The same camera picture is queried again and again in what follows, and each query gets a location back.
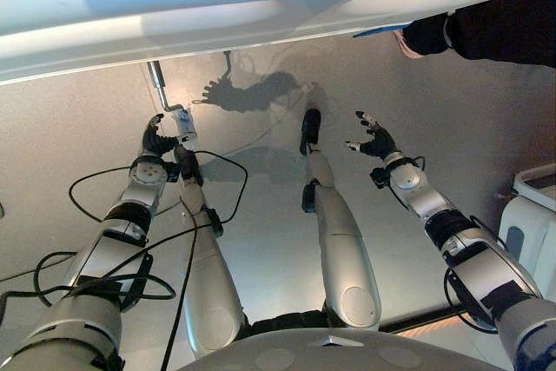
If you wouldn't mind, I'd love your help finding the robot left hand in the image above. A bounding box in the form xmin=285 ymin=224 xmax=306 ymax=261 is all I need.
xmin=141 ymin=113 xmax=191 ymax=158

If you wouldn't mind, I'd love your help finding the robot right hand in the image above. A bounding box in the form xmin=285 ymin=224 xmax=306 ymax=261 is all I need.
xmin=344 ymin=110 xmax=398 ymax=162

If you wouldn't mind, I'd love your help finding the metal bed crank handle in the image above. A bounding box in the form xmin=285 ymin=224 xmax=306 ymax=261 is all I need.
xmin=146 ymin=61 xmax=199 ymax=143

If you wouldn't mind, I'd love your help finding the white blue bed footboard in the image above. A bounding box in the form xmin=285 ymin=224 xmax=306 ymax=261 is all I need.
xmin=0 ymin=0 xmax=556 ymax=86

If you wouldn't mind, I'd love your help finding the blue flat panel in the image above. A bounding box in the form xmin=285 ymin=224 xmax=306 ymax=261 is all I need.
xmin=352 ymin=23 xmax=412 ymax=39

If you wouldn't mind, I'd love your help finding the robot right leg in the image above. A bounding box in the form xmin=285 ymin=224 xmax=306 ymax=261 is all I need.
xmin=298 ymin=108 xmax=383 ymax=332

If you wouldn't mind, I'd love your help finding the robot leg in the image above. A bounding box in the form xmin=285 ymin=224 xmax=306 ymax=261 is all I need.
xmin=172 ymin=144 xmax=247 ymax=357
xmin=298 ymin=108 xmax=383 ymax=332

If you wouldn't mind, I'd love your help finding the robot left leg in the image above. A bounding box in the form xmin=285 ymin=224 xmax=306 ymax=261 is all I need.
xmin=172 ymin=144 xmax=247 ymax=357

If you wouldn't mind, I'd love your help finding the person's leg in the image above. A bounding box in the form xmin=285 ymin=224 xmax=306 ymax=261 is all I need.
xmin=402 ymin=0 xmax=556 ymax=69

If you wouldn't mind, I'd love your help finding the white medical cart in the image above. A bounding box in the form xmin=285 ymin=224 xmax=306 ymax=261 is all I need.
xmin=496 ymin=165 xmax=556 ymax=277

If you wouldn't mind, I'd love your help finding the robot silver torso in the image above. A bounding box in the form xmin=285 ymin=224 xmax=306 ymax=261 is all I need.
xmin=176 ymin=308 xmax=519 ymax=371

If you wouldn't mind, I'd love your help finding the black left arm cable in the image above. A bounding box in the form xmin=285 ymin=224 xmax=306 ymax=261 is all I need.
xmin=0 ymin=149 xmax=249 ymax=371

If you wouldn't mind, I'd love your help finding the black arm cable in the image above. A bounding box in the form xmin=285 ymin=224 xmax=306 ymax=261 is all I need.
xmin=443 ymin=214 xmax=509 ymax=335
xmin=0 ymin=149 xmax=249 ymax=371

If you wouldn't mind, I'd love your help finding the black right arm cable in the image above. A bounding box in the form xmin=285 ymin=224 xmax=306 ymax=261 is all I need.
xmin=443 ymin=214 xmax=509 ymax=335

